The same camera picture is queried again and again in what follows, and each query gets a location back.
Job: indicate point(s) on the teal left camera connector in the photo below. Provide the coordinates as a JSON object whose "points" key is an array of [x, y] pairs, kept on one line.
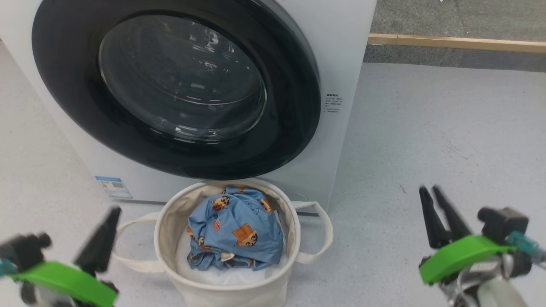
{"points": [[6, 267]]}

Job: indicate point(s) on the cream fabric laundry basket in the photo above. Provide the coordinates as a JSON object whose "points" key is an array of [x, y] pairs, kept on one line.
{"points": [[170, 238]]}

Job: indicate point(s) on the teal right camera connector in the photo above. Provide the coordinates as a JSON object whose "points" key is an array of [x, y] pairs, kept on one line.
{"points": [[524, 244]]}

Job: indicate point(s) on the teal camera connector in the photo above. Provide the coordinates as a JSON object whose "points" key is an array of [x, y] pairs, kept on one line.
{"points": [[6, 267], [524, 244]]}

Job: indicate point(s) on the blue cartoon print pyjama top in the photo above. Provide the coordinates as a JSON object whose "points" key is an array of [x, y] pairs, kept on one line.
{"points": [[239, 221]]}

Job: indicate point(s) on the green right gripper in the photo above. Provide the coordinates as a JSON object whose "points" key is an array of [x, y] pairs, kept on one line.
{"points": [[460, 256]]}

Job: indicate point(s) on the white front-load washing machine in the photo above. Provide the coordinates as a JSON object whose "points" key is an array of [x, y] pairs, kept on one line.
{"points": [[341, 51]]}

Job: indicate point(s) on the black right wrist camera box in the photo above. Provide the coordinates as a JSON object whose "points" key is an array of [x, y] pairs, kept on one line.
{"points": [[505, 224]]}

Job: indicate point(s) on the wooden floor trim strip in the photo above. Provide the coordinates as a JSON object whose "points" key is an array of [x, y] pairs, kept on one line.
{"points": [[460, 42]]}

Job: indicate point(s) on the black round washing machine door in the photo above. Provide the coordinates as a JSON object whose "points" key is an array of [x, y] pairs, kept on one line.
{"points": [[68, 85]]}

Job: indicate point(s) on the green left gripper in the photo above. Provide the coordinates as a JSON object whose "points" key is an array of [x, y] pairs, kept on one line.
{"points": [[64, 275]]}

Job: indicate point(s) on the blue energy label sticker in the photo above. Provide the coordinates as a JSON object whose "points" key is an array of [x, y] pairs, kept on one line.
{"points": [[113, 187]]}

